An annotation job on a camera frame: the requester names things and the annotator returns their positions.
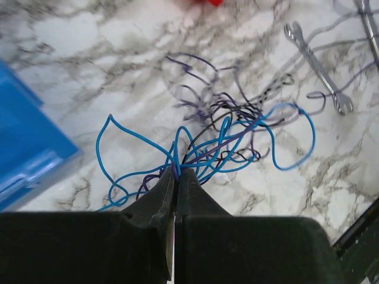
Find red plastic bin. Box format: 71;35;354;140
193;0;224;7

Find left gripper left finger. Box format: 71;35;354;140
1;169;175;283

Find left blue plastic bin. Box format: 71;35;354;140
1;62;81;212

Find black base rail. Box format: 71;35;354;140
333;200;379;283

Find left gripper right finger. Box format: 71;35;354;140
174;169;343;283

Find small silver combination wrench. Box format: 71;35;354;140
284;21;354;116

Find silver ratchet wrench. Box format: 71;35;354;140
354;0;378;69

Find blue purple cables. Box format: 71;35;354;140
95;53;379;212

